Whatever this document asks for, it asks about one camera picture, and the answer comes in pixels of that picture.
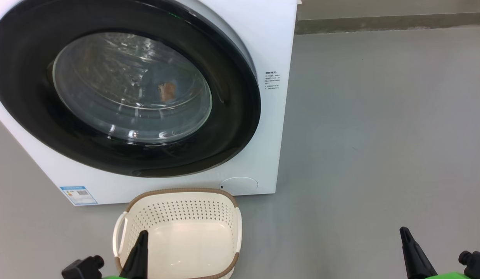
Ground round white filter cover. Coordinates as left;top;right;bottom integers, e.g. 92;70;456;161
219;177;259;195

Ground printed text notice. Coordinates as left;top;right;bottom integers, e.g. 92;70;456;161
264;71;280;90

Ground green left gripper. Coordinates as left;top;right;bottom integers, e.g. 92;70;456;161
102;230;149;279

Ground blue patterned garment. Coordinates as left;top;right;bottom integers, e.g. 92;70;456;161
139;64;190;105

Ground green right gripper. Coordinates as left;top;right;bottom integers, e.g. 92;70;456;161
400;227;471;279

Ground white front-load washing machine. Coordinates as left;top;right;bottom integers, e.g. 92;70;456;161
0;0;298;206

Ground cream perforated laundry basket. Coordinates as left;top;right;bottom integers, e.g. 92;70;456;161
112;188;242;279

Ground blue energy label sticker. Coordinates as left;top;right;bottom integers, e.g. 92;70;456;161
60;186;98;206

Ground round black glass washer door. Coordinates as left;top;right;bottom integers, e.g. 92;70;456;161
0;0;261;178

